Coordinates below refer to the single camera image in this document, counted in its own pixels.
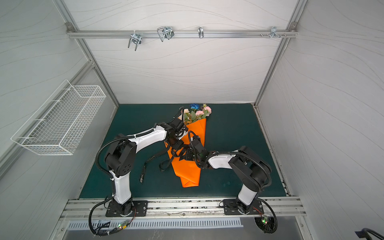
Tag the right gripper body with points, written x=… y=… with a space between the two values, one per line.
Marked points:
x=188 y=150

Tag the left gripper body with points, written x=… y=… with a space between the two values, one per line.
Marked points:
x=176 y=142

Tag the orange wrapping paper sheet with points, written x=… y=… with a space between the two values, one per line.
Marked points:
x=187 y=170

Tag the peach fake flower stem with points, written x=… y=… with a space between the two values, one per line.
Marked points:
x=186 y=113

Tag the blue fake flower stem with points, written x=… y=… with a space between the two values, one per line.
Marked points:
x=195 y=107

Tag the pink fake flower stem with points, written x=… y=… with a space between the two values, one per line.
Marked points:
x=203 y=112

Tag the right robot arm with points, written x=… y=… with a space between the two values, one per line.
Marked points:
x=250 y=168

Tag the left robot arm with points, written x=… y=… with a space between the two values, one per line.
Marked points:
x=116 y=158

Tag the green table mat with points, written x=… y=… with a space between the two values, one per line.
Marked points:
x=229 y=127

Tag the middle metal U-bolt clamp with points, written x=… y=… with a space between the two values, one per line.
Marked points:
x=165 y=32

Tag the metal u-bolt clamp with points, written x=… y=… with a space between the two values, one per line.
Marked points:
x=135 y=40
x=165 y=32

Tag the left metal U-bolt clamp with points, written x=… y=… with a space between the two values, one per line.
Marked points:
x=135 y=40

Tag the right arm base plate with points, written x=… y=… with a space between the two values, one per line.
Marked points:
x=231 y=207

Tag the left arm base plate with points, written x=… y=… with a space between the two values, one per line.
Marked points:
x=138 y=208

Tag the small metal hook bracket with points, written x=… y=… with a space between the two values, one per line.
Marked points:
x=201 y=32

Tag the white slotted cable duct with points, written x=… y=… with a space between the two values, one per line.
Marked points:
x=146 y=224

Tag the white wire basket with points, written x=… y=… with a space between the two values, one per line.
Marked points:
x=58 y=125

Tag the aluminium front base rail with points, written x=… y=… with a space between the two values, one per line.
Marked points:
x=160 y=208

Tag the aluminium cross rail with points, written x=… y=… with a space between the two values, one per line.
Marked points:
x=73 y=33

